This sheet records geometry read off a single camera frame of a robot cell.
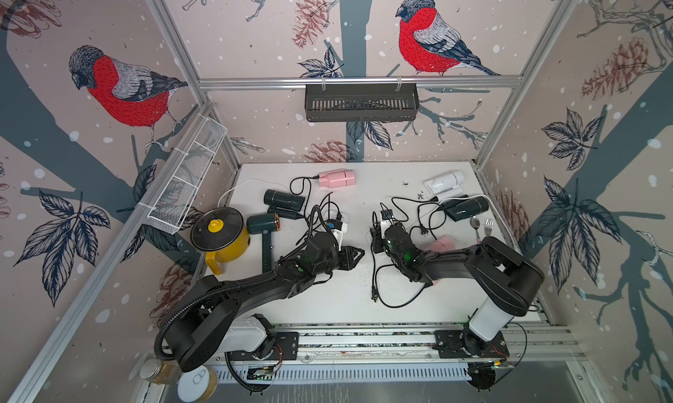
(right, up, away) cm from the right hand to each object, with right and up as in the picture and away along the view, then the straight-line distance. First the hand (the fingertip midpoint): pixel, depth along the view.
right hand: (374, 225), depth 92 cm
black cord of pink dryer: (-26, +13, +14) cm, 32 cm away
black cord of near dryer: (-1, -19, -9) cm, 21 cm away
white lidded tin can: (-48, -36, -28) cm, 66 cm away
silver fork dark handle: (+45, -2, +6) cm, 45 cm away
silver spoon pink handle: (+41, 0, +8) cm, 42 cm away
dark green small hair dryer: (-34, +6, +9) cm, 35 cm away
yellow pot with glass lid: (-52, -1, -9) cm, 52 cm away
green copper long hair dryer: (-40, +1, +1) cm, 40 cm away
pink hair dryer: (+23, -5, -4) cm, 24 cm away
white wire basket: (-66, +6, -12) cm, 68 cm away
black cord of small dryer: (-13, +4, +5) cm, 14 cm away
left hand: (-4, -6, -13) cm, 14 cm away
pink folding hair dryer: (-15, +18, +18) cm, 29 cm away
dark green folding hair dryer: (+36, +6, +6) cm, 37 cm away
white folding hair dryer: (+33, +15, +17) cm, 40 cm away
